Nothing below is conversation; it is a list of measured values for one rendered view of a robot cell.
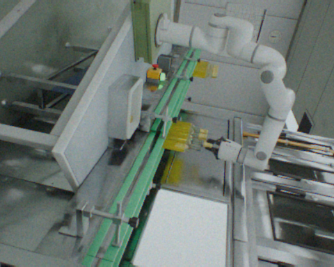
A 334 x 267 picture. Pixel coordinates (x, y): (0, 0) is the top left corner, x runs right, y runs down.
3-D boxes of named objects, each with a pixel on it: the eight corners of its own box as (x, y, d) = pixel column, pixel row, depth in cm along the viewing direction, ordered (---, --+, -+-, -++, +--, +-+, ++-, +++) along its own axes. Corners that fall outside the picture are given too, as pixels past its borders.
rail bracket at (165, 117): (148, 136, 139) (173, 141, 138) (151, 104, 131) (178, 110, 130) (149, 133, 142) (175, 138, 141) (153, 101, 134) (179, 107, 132)
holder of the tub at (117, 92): (107, 147, 124) (124, 151, 123) (108, 87, 110) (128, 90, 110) (120, 128, 139) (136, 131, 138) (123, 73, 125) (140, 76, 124)
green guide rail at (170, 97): (152, 116, 139) (168, 119, 138) (152, 115, 139) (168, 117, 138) (195, 42, 290) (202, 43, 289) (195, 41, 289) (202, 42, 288)
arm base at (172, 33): (154, 25, 126) (188, 31, 124) (162, 5, 131) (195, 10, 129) (156, 49, 140) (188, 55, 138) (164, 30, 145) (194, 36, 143)
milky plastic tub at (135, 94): (108, 137, 121) (128, 141, 120) (109, 87, 110) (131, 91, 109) (122, 119, 136) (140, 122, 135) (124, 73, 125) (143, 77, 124)
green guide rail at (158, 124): (150, 129, 143) (166, 133, 142) (151, 128, 142) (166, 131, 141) (193, 49, 293) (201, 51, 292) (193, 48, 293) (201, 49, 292)
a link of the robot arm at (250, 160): (273, 147, 130) (275, 139, 138) (250, 139, 134) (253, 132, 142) (264, 174, 137) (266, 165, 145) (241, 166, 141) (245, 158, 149)
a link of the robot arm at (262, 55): (253, 44, 118) (289, 55, 112) (263, 42, 128) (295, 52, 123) (243, 77, 124) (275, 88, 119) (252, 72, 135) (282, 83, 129)
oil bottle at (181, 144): (147, 144, 145) (189, 154, 143) (148, 135, 143) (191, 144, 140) (150, 140, 150) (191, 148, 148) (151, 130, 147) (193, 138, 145)
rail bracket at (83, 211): (58, 236, 85) (132, 256, 82) (54, 193, 76) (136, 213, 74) (66, 224, 89) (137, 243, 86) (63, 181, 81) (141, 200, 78)
